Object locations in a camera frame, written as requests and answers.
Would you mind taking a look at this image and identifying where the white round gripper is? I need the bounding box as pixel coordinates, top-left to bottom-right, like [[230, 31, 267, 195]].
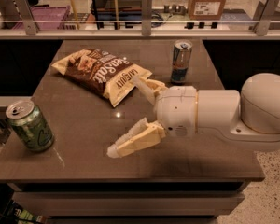
[[106, 77, 197, 158]]

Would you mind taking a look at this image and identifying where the green soda can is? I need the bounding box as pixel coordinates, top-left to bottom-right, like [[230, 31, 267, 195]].
[[6, 100, 54, 152]]

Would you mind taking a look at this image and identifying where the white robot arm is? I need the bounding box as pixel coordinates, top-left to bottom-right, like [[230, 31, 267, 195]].
[[107, 73, 280, 158]]

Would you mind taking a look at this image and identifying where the blue silver energy drink can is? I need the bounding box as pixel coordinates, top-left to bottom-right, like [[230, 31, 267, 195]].
[[171, 39, 192, 85]]

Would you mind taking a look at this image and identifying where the brown sea salt chip bag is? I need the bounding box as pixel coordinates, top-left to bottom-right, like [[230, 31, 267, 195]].
[[52, 49, 152, 107]]

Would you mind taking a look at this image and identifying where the dark blue storage bin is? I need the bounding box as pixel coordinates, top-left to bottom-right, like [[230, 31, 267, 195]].
[[91, 0, 142, 21]]

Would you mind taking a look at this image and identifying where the cardboard box with label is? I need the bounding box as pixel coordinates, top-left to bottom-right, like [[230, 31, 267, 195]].
[[188, 0, 226, 20]]

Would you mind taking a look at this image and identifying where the purple plastic crate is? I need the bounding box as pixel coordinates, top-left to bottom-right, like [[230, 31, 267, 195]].
[[12, 5, 72, 31]]

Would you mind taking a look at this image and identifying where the glass railing with metal posts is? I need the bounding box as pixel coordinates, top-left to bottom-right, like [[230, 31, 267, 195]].
[[0, 0, 280, 40]]

